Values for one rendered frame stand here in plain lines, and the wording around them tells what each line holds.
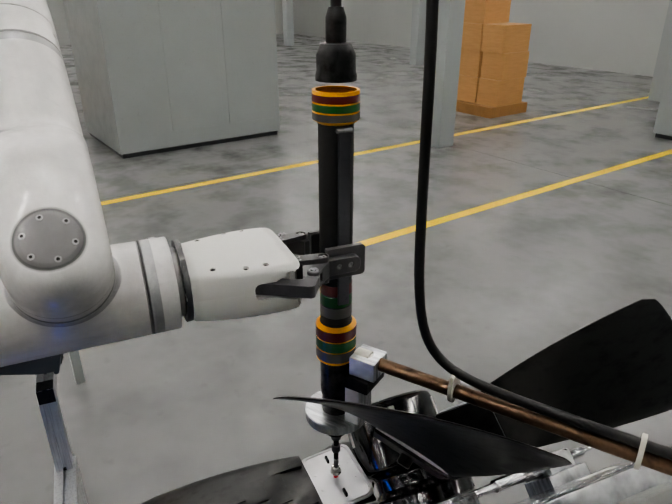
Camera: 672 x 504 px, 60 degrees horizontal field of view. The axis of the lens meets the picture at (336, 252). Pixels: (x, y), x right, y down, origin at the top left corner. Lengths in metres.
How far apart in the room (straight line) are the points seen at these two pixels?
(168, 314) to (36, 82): 0.25
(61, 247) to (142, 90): 6.33
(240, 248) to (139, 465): 2.08
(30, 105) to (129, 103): 6.13
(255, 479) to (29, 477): 1.97
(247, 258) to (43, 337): 0.17
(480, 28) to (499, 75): 0.71
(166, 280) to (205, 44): 6.49
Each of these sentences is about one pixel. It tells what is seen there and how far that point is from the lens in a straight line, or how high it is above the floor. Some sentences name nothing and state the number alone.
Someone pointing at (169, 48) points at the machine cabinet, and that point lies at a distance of 6.80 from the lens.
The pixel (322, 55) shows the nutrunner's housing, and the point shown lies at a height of 1.68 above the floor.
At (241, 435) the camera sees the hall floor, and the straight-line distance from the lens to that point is 2.60.
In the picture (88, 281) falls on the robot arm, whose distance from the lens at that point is 0.44.
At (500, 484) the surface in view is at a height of 1.11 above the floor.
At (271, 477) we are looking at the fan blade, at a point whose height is 1.18.
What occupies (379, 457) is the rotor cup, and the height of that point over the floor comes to 1.21.
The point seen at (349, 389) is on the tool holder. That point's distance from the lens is 0.64.
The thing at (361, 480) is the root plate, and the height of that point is 1.19.
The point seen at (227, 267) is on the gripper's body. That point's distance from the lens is 0.51.
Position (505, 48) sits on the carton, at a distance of 8.74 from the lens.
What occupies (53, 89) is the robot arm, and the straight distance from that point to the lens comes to 0.62.
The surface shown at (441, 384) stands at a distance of 0.59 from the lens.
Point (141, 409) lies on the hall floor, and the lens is 2.84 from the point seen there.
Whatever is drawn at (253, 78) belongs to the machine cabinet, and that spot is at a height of 0.72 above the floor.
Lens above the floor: 1.73
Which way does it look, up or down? 25 degrees down
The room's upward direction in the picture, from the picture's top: straight up
